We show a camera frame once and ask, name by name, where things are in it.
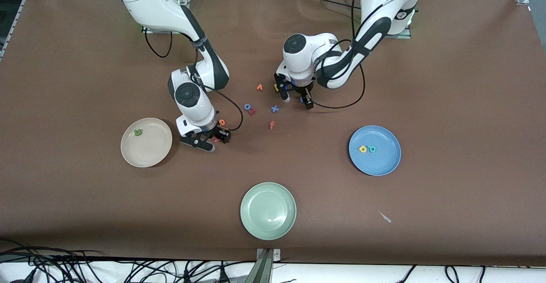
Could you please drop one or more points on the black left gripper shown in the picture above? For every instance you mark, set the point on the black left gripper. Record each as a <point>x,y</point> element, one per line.
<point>297,89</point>

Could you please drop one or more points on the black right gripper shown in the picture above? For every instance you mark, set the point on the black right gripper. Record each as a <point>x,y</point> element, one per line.
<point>216,131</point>

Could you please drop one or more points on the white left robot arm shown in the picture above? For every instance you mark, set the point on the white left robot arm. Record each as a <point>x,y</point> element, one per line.
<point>307,52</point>

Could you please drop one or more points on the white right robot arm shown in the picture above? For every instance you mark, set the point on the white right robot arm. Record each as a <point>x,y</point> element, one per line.
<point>192,103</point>

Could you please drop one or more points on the beige plate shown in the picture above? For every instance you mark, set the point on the beige plate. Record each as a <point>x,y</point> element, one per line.
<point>145,153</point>

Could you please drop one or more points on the green plate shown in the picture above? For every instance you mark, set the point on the green plate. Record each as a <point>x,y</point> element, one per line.
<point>268,210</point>

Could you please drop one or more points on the blue plate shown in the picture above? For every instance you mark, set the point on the blue plate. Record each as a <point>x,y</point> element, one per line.
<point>375,163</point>

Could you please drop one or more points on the small grey tape scrap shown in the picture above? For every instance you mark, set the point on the small grey tape scrap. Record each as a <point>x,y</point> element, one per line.
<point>386,218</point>

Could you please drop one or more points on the brown table cover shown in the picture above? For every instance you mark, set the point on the brown table cover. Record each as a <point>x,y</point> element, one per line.
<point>85,210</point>

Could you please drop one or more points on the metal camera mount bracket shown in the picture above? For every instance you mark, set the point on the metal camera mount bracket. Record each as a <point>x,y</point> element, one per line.
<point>265,270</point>

